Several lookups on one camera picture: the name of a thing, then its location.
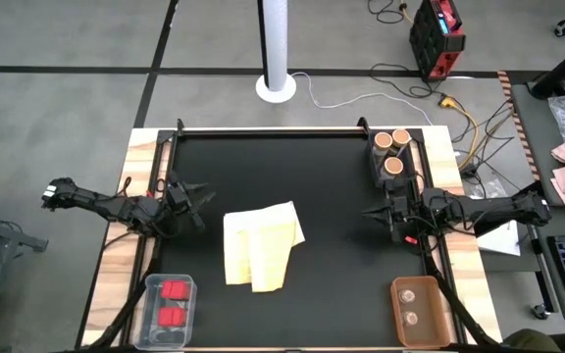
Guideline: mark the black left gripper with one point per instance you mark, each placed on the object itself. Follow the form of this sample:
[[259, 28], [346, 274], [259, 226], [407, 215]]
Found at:
[[179, 196]]

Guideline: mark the white paper sheet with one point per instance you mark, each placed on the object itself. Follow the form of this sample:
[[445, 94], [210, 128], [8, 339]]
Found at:
[[503, 245]]

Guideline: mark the clear plastic bin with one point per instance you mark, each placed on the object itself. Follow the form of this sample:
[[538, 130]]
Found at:
[[165, 338]]

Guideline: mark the orange plastic bin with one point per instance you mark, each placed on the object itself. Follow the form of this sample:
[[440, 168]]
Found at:
[[434, 314]]

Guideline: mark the black desk caster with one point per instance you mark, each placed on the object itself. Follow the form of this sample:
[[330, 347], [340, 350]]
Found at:
[[541, 311]]

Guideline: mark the yellow folded cloth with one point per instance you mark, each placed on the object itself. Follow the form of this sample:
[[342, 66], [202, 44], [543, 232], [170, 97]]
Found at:
[[263, 245]]

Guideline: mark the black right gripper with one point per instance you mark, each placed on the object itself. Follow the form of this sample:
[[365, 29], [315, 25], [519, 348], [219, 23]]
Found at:
[[402, 211]]

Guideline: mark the brown black striped strip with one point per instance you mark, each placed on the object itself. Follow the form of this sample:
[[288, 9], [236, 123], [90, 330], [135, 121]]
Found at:
[[518, 122]]

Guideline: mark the black white pole with base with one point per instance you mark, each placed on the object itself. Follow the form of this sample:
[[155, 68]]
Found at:
[[275, 88]]

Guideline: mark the small cork-top glass jar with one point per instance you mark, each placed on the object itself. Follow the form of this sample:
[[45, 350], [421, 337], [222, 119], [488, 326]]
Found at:
[[406, 295], [410, 318]]

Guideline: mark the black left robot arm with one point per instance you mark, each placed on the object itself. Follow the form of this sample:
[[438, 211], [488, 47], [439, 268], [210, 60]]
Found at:
[[111, 206]]

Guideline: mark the grey side desk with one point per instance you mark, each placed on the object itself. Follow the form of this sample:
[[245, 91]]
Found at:
[[532, 122]]

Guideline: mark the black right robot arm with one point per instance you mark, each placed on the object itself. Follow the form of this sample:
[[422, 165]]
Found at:
[[483, 208]]

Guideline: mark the red-lid spice container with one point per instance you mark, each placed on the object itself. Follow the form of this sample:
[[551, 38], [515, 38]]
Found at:
[[174, 290], [172, 317]]

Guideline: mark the dark grey plastic bin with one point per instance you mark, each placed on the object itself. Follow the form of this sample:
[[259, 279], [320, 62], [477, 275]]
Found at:
[[374, 169]]

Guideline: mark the brown-lid cylindrical spice jar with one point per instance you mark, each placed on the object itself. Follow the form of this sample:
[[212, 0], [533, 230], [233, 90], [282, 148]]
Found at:
[[401, 137], [383, 141], [393, 166]]

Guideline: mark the red black crate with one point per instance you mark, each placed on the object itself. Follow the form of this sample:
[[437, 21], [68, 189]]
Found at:
[[434, 44]]

